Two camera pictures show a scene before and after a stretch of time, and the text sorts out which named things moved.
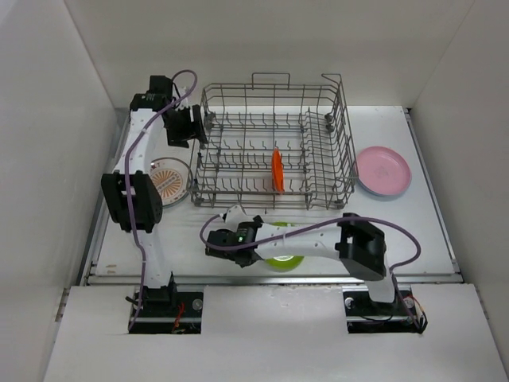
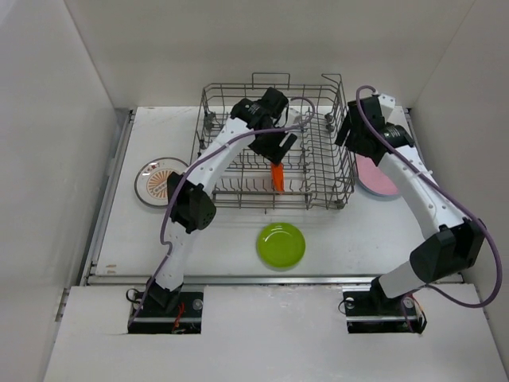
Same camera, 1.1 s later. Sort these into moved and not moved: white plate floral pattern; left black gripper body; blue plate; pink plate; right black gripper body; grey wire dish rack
Moved: right black gripper body; left black gripper body
Not moved: grey wire dish rack; blue plate; pink plate; white plate floral pattern
